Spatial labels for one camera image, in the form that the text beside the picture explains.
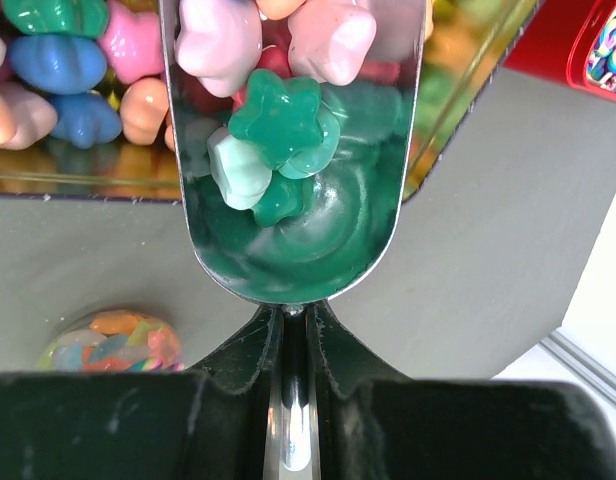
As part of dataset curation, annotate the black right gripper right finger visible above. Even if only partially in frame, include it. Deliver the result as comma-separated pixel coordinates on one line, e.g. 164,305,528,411
307,302,616,479

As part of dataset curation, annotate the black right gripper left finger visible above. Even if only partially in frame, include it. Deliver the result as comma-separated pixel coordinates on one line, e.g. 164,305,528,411
0,307,281,479

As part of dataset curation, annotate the silver metal scoop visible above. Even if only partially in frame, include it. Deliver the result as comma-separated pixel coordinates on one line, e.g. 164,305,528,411
158,1,412,470

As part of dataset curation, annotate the pale mint star candy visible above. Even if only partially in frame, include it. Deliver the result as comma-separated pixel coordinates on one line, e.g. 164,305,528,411
207,127,272,211

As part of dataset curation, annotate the dark green star candy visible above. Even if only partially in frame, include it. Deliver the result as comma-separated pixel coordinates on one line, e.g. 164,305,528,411
228,69,323,170

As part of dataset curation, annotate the pale pink candy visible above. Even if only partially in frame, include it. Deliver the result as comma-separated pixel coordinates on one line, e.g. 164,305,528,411
287,1,377,86
175,0,262,98

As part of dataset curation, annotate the red tin of lollipop candies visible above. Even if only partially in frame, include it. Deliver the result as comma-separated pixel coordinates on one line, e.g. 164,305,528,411
504,1,616,103

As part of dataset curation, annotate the patterned tin of pastel candies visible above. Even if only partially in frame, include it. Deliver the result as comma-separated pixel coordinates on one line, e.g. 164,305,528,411
0,1,533,202

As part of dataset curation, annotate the clear plastic jar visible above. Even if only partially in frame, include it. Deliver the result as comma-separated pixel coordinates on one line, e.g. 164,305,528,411
37,309,184,372

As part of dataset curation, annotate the aluminium corner post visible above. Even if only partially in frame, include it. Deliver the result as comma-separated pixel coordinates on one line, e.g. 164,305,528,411
539,330,616,408

